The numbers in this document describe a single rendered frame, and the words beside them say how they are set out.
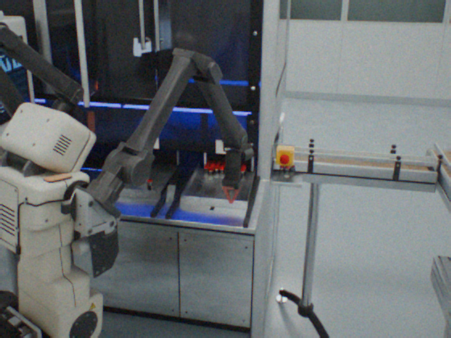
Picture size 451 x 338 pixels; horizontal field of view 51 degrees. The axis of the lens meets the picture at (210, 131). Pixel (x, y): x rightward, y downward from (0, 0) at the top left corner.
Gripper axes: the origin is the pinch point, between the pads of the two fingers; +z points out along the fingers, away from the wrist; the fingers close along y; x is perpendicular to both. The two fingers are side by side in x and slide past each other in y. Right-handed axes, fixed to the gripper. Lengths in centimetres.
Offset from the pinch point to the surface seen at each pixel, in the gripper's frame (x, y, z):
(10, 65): 90, 1, -46
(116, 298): 62, 36, 73
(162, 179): 33.3, 19.8, 1.0
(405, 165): -69, 45, -8
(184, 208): 17.3, -2.4, 3.7
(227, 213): 0.7, -3.2, 3.7
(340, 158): -41, 40, -9
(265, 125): -8.9, 24.8, -24.7
